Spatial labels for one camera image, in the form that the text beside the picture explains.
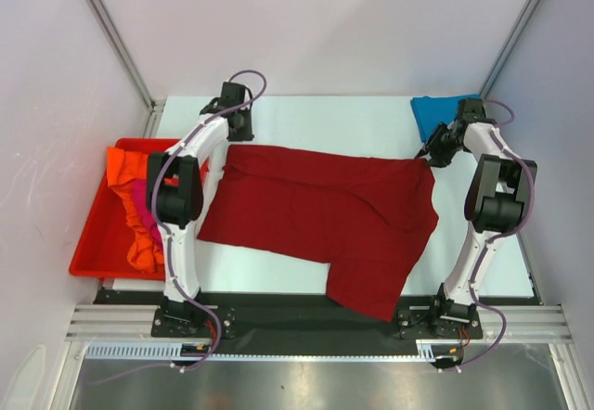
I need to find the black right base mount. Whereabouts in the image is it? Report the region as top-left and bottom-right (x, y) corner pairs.
(394, 307), (484, 340)

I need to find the orange t shirt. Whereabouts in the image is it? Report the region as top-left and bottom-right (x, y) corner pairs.
(106, 147), (164, 274)

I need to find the right aluminium corner post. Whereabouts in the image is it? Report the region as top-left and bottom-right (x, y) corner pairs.
(479, 0), (544, 98)

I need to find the pink t shirt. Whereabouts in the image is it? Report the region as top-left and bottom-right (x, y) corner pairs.
(131, 179), (162, 249)

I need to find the dark red t shirt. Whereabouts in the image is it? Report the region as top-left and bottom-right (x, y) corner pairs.
(199, 145), (438, 322)

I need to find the aluminium frame rail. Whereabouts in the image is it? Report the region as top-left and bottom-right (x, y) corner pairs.
(66, 304), (571, 343)

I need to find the aluminium corner post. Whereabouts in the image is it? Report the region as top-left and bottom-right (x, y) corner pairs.
(85, 0), (155, 112)
(479, 0), (544, 98)

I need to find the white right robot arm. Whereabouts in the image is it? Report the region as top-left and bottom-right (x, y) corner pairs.
(417, 97), (537, 337)

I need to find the left aluminium corner post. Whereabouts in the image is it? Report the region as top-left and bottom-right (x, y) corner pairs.
(85, 0), (155, 112)

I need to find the folded blue t shirt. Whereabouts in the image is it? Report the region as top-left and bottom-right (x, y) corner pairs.
(410, 94), (479, 143)

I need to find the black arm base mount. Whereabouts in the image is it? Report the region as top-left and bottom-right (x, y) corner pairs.
(150, 305), (237, 340)

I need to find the white slotted cable duct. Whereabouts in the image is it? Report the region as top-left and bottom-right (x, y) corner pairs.
(84, 342), (461, 365)

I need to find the red plastic bin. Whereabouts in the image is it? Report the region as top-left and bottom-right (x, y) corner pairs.
(69, 138), (177, 280)

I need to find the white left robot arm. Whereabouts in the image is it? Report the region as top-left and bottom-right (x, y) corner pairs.
(147, 81), (254, 303)

